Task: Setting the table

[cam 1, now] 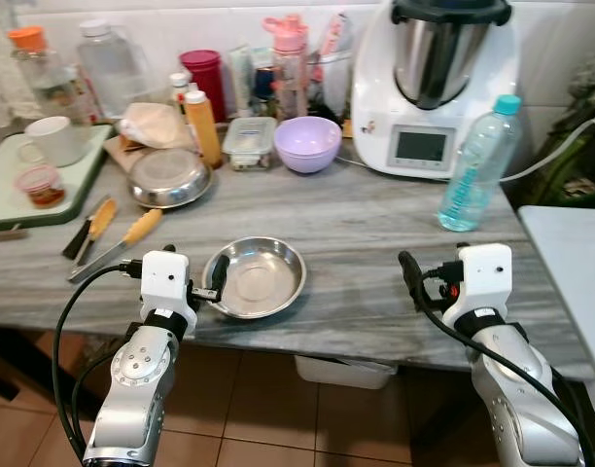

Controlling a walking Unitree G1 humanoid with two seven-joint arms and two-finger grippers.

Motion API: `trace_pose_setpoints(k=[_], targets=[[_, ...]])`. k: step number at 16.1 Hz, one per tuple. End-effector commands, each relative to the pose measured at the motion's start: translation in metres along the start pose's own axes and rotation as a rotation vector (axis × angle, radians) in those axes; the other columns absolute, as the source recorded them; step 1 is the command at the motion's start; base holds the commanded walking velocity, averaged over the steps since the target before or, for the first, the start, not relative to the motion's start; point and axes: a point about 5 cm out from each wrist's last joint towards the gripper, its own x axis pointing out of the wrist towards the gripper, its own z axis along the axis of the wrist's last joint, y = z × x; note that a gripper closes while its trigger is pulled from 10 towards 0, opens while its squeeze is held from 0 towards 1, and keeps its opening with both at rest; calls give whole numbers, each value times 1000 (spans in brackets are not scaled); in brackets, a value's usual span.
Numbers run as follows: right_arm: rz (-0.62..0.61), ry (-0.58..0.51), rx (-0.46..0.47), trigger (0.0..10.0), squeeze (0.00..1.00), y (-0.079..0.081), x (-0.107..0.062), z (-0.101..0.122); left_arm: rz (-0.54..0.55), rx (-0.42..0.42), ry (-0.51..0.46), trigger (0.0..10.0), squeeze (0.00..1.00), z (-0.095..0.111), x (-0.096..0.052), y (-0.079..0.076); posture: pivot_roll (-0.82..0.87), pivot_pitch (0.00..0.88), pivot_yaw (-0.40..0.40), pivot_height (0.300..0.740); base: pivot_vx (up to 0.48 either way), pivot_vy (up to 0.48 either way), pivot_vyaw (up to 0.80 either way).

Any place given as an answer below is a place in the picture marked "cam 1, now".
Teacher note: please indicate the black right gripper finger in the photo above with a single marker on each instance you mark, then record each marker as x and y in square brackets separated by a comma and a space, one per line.
[409, 270]

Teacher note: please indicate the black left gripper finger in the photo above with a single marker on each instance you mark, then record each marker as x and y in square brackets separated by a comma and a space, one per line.
[223, 272]

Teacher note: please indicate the shallow steel plate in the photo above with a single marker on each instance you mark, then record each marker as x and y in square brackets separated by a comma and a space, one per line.
[263, 277]

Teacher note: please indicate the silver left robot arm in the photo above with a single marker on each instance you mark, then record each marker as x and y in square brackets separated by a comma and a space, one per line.
[132, 384]

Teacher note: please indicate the upturned steel dish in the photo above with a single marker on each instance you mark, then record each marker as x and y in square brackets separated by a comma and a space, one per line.
[171, 175]

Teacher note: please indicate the white plastic bin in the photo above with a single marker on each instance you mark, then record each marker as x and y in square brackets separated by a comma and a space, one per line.
[346, 372]

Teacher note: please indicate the blue plastic water bottle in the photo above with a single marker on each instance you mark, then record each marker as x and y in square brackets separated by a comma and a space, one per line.
[477, 170]

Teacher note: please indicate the clear lidded food container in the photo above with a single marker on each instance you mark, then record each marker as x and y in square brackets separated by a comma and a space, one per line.
[249, 144]

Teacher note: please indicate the white side table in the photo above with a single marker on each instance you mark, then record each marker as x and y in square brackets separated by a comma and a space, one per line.
[570, 263]

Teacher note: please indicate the orange squeeze bottle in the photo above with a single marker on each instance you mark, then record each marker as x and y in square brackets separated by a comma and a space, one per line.
[204, 126]

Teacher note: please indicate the purple plastic bowl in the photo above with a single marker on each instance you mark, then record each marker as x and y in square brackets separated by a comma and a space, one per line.
[307, 146]

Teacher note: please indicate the pale green tray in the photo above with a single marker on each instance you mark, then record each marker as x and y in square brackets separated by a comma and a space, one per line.
[79, 185]

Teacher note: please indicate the white kitchen food processor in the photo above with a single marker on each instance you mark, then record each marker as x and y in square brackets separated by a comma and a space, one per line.
[434, 88]

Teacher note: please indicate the dark blue container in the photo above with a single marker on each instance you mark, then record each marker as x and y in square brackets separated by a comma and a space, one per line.
[264, 92]

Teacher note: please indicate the white green pouch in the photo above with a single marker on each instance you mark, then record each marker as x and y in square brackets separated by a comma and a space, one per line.
[239, 83]

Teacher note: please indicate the small cup of red sauce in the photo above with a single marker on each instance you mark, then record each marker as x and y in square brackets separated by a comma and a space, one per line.
[42, 187]

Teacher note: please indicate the small white capped bottle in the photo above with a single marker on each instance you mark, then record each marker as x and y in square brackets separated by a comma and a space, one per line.
[179, 86]

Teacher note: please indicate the dark red tumbler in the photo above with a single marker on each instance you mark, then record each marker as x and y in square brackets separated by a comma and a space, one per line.
[205, 78]

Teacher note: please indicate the clear plastic jug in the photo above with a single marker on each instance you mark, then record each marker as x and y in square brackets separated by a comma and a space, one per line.
[332, 88]

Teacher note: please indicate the white mug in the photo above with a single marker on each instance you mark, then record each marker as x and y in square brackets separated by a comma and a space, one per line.
[56, 141]

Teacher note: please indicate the pink lidded drinking bottle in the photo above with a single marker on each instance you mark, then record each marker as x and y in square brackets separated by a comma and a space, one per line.
[288, 68]

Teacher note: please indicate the large clear bottle white cap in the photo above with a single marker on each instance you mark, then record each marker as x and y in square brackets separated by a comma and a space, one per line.
[111, 68]

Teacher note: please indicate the clear bottle with orange cap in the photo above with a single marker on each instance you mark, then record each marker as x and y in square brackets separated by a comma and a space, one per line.
[40, 78]

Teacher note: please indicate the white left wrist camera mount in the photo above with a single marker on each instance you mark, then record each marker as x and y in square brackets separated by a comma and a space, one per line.
[164, 277]

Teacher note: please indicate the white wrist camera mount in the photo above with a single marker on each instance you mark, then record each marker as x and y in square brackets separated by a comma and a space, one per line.
[484, 272]
[164, 277]

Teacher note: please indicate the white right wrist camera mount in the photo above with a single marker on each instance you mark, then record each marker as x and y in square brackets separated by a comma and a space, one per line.
[484, 272]

